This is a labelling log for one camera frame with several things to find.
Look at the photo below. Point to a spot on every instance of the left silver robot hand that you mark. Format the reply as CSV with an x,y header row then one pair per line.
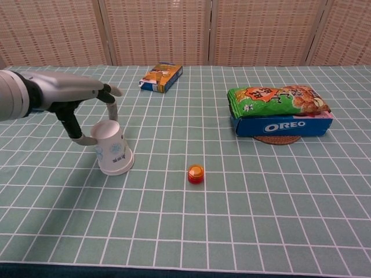
x,y
63,87

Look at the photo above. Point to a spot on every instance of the white paper cup blue print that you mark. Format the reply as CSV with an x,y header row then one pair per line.
x,y
111,144

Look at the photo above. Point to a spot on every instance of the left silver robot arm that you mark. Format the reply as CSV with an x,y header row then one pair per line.
x,y
11,95

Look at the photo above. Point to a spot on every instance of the blue yellow snack box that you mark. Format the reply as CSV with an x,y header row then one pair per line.
x,y
162,78

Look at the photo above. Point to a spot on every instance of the bamboo folding screen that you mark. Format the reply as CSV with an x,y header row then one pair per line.
x,y
159,29

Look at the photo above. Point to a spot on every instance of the orange bottle cap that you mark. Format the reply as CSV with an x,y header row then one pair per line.
x,y
196,175

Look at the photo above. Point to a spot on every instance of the green checked tablecloth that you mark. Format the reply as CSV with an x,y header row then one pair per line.
x,y
203,220

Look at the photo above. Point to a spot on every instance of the green snack bag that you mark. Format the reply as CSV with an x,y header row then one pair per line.
x,y
269,101

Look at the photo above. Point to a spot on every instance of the round woven coaster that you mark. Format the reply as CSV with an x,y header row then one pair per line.
x,y
278,140

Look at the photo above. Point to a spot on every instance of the blue Oreo cookie box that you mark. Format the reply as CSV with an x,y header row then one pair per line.
x,y
282,127

